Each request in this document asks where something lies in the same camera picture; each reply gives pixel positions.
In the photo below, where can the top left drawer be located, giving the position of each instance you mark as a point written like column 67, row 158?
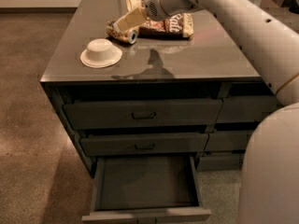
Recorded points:
column 149, row 113

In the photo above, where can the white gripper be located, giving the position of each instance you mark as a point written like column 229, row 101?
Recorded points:
column 163, row 4

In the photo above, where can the white upside-down bowl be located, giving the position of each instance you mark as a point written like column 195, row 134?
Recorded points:
column 100, row 53

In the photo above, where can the middle right drawer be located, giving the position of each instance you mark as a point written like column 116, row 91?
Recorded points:
column 228, row 141

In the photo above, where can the open bottom left drawer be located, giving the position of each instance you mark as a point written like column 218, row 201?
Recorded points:
column 146, row 190

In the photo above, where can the middle left drawer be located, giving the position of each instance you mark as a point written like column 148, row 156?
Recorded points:
column 143, row 143

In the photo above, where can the top right drawer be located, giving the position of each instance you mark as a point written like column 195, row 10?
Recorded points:
column 247, row 108

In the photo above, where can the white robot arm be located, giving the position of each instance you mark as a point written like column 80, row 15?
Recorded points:
column 269, row 192

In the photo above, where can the bottom right drawer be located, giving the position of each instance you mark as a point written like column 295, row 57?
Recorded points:
column 220, row 162

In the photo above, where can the sea salt chip bag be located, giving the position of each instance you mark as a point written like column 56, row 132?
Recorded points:
column 180, row 25

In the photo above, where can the grey drawer cabinet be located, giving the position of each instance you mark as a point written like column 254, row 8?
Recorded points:
column 208, row 66

